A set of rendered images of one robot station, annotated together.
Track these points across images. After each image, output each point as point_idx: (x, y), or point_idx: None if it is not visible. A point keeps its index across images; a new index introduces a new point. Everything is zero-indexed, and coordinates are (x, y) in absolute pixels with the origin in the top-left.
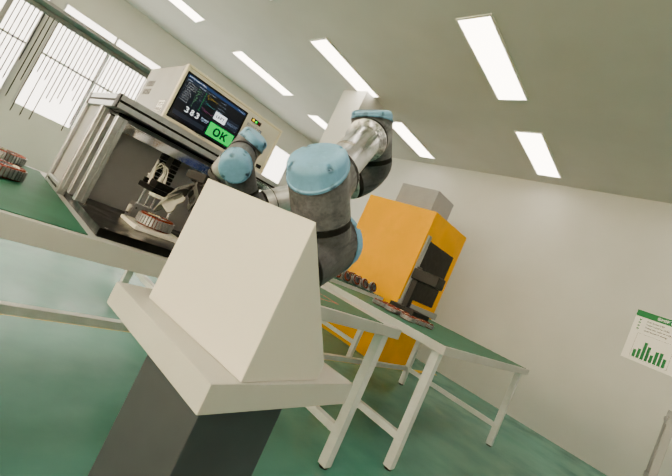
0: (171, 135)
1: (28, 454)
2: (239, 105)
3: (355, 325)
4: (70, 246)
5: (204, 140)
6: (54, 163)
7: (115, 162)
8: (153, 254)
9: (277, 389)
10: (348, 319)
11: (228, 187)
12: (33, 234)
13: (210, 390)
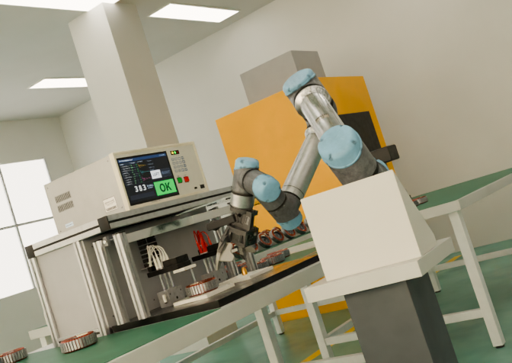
0: (148, 217)
1: None
2: (157, 151)
3: None
4: (224, 319)
5: (161, 201)
6: (53, 328)
7: (117, 277)
8: (250, 293)
9: (432, 253)
10: None
11: (321, 193)
12: (208, 326)
13: (418, 263)
